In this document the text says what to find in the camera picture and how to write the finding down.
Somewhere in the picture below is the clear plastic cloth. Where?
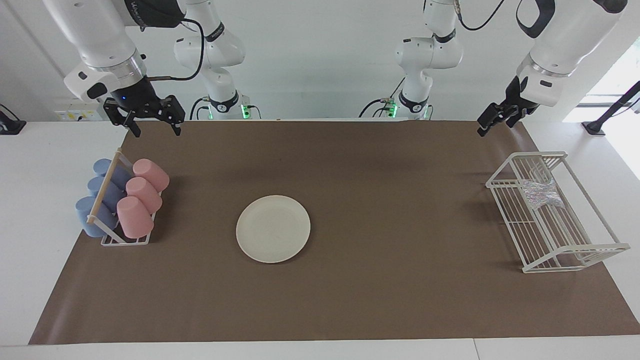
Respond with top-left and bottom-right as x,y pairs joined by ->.
521,179 -> 566,210

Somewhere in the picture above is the cream round plate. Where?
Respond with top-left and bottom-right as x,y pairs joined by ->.
235,194 -> 312,264

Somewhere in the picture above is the blue plastic cup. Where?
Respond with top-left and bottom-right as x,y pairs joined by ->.
87,176 -> 126,213
75,196 -> 119,238
93,158 -> 133,190

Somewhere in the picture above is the pink plastic cup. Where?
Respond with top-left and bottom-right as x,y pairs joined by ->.
116,196 -> 155,239
132,158 -> 170,193
125,177 -> 163,215

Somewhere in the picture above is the white cup holder rack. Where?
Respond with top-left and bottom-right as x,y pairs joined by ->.
86,148 -> 164,247

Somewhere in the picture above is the black low stand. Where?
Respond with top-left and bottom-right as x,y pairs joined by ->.
0,103 -> 27,136

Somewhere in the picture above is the brown table mat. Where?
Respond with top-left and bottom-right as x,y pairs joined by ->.
28,119 -> 640,346

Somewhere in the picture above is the black right base cable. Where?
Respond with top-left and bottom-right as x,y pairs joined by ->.
190,97 -> 212,121

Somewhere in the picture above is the black base cable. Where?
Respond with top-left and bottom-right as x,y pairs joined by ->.
190,97 -> 212,121
358,76 -> 407,119

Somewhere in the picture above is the white wall socket box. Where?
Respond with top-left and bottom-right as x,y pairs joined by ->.
54,96 -> 104,122

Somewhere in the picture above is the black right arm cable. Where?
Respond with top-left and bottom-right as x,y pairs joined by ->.
142,17 -> 209,82

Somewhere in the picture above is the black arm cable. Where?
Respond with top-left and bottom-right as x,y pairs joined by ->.
142,17 -> 209,82
452,0 -> 509,32

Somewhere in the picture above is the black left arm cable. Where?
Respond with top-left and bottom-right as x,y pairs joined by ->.
452,0 -> 509,32

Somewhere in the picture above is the black left base cable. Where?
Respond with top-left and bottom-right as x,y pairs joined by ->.
358,76 -> 407,119

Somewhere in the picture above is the white wire dish rack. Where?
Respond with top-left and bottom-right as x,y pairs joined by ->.
485,151 -> 631,274

